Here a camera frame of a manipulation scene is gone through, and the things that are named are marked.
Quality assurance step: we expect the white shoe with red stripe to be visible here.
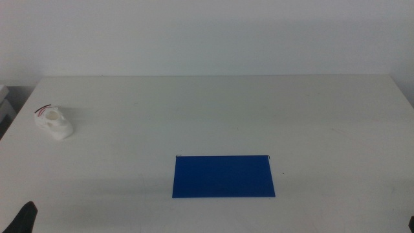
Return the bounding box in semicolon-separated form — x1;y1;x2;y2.
34;104;74;141

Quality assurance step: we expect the blue rectangular mat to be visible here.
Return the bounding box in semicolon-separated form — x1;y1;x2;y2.
171;155;276;199

